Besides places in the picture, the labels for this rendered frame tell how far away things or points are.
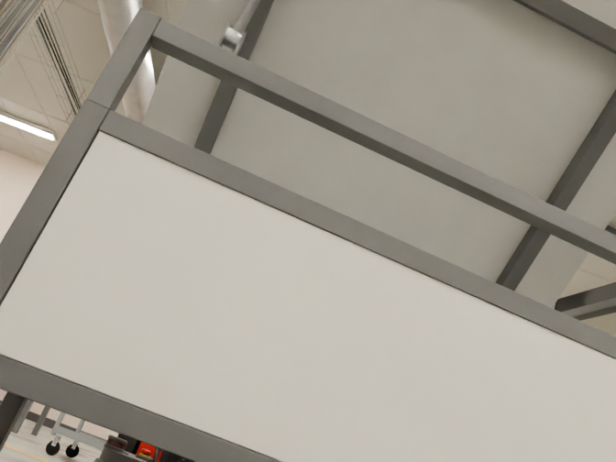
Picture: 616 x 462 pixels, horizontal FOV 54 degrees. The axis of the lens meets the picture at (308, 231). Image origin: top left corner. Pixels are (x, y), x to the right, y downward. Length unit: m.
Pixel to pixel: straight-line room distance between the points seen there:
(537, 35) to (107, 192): 1.05
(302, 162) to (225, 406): 0.77
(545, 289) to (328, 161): 0.68
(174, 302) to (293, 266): 0.20
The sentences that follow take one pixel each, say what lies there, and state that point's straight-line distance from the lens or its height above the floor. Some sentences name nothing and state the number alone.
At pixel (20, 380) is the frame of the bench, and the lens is 0.92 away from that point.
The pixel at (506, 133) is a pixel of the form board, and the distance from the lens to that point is 1.57.
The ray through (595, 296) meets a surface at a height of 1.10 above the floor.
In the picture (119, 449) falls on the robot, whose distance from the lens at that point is 2.23.
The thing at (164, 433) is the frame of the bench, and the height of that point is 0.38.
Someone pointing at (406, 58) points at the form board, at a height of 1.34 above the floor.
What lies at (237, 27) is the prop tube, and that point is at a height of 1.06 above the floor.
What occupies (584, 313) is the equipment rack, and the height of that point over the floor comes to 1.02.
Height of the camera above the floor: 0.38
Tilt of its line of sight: 22 degrees up
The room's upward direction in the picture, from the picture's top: 21 degrees clockwise
